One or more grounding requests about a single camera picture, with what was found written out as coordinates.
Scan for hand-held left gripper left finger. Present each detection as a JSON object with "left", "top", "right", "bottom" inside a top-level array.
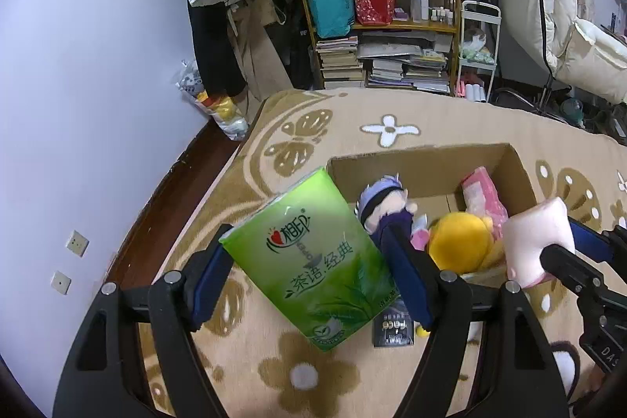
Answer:
[{"left": 52, "top": 242, "right": 235, "bottom": 418}]

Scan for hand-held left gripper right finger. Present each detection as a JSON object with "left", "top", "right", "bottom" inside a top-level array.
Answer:
[{"left": 379, "top": 222, "right": 572, "bottom": 418}]

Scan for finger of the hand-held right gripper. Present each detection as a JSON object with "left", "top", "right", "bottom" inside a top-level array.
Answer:
[
  {"left": 567, "top": 217, "right": 627, "bottom": 275},
  {"left": 539, "top": 243, "right": 615, "bottom": 304}
]

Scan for white and pink soft pack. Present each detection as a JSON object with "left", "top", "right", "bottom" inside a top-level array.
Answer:
[{"left": 500, "top": 197, "right": 577, "bottom": 290}]

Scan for yellow plush toy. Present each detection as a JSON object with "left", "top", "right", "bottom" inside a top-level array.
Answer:
[{"left": 428, "top": 211, "right": 505, "bottom": 275}]

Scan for purple-haired plush doll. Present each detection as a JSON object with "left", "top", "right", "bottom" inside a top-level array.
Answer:
[{"left": 357, "top": 173, "right": 428, "bottom": 248}]

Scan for green tissue pack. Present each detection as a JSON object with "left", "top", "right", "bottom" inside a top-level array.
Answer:
[{"left": 219, "top": 166, "right": 399, "bottom": 353}]

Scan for long pink tissue pack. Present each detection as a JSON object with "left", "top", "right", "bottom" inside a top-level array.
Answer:
[{"left": 460, "top": 167, "right": 510, "bottom": 229}]

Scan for cardboard box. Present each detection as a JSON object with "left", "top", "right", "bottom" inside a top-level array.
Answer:
[{"left": 326, "top": 143, "right": 544, "bottom": 296}]

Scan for small dark packet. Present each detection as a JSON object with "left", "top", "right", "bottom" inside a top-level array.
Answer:
[{"left": 373, "top": 299, "right": 415, "bottom": 349}]

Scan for beige printed blanket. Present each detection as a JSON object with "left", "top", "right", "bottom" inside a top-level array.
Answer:
[{"left": 122, "top": 87, "right": 627, "bottom": 418}]

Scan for plastic bag of toys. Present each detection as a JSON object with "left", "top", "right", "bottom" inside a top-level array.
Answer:
[{"left": 176, "top": 60, "right": 250, "bottom": 142}]

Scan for pile of books and papers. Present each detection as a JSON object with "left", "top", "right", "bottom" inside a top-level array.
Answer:
[{"left": 357, "top": 31, "right": 454, "bottom": 94}]

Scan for pale green packets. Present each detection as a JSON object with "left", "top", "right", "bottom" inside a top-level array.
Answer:
[{"left": 460, "top": 48, "right": 495, "bottom": 67}]

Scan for white trolley cart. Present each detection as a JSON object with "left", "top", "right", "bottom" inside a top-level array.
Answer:
[{"left": 455, "top": 0, "right": 502, "bottom": 103}]

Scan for stack of books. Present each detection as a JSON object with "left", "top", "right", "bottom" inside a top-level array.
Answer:
[{"left": 315, "top": 35, "right": 364, "bottom": 90}]

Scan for black hanging garment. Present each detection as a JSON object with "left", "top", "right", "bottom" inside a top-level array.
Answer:
[{"left": 188, "top": 0, "right": 246, "bottom": 98}]

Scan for beige hanging garment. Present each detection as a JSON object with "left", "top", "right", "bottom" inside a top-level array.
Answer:
[{"left": 228, "top": 0, "right": 295, "bottom": 125}]

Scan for plush cat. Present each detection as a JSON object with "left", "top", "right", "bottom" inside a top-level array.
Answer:
[{"left": 463, "top": 29, "right": 489, "bottom": 52}]

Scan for teal bag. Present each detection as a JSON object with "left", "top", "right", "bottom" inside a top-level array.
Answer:
[{"left": 299, "top": 0, "right": 356, "bottom": 39}]

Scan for white wall socket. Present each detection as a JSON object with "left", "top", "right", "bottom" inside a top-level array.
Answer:
[
  {"left": 66, "top": 230, "right": 90, "bottom": 257},
  {"left": 50, "top": 271, "right": 72, "bottom": 296}
]

